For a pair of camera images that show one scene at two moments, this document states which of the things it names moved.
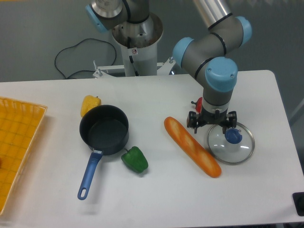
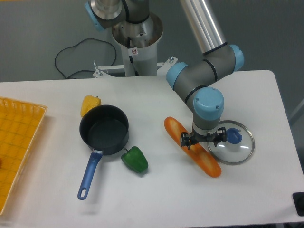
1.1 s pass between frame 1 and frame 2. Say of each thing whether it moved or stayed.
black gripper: moved
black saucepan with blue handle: stayed
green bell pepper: stayed
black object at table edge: stayed
